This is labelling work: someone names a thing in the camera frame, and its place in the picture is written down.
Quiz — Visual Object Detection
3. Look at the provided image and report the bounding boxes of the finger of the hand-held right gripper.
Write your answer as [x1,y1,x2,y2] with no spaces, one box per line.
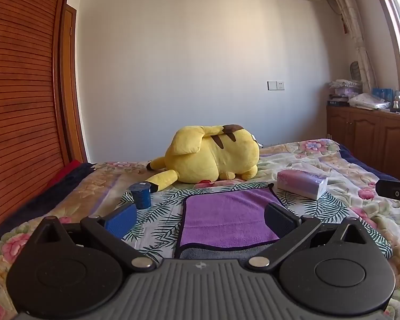
[376,179,400,198]

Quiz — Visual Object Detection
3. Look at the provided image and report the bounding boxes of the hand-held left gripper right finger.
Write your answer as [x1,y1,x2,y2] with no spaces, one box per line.
[248,203,374,269]

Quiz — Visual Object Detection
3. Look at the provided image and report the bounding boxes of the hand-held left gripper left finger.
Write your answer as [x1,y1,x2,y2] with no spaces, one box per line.
[28,203,157,270]

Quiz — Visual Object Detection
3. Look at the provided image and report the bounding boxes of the purple towel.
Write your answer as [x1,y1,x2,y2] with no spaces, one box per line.
[177,183,287,249]

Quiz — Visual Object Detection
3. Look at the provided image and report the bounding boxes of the blue tape roll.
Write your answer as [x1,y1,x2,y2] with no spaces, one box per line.
[129,182,152,210]

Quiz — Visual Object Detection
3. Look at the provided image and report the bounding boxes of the leaf print cloth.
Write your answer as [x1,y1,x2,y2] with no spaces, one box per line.
[120,182,392,260]

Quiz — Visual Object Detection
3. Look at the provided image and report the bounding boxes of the pink tissue pack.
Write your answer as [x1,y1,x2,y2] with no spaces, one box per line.
[276,169,329,201]

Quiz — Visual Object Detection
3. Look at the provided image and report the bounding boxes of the wooden cabinet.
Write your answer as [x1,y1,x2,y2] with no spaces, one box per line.
[326,104,400,182]

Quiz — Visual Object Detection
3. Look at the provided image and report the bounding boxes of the grey towel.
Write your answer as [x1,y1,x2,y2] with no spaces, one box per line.
[179,243,281,261]

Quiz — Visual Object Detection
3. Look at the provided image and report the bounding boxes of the floral bed sheet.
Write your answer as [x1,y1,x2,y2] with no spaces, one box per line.
[0,140,400,320]

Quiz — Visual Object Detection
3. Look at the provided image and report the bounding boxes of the red cloth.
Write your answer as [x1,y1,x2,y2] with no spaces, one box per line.
[47,159,82,187]

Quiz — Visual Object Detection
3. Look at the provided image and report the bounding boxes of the dark blue blanket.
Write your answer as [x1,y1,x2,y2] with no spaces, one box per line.
[0,163,97,257]

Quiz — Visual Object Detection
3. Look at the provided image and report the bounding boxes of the white plastic bag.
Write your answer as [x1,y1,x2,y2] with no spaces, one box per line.
[348,93,391,110]

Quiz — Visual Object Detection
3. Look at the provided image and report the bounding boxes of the blue box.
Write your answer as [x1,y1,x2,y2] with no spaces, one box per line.
[371,87,394,102]

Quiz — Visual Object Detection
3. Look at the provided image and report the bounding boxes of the yellow plush toy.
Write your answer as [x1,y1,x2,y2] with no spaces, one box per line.
[146,124,261,194]

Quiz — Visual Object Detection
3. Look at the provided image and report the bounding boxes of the pile of folded fabrics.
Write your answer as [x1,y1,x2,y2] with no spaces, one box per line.
[328,79,362,99]

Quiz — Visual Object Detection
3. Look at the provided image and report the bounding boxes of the grey hand fan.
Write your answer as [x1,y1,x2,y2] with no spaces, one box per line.
[349,61,362,82]

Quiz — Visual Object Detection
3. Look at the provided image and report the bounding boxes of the patterned curtain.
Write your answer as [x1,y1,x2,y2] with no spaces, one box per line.
[323,0,379,94]

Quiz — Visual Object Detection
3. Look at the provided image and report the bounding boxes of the wooden slatted wardrobe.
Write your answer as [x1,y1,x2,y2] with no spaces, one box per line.
[0,0,89,244]

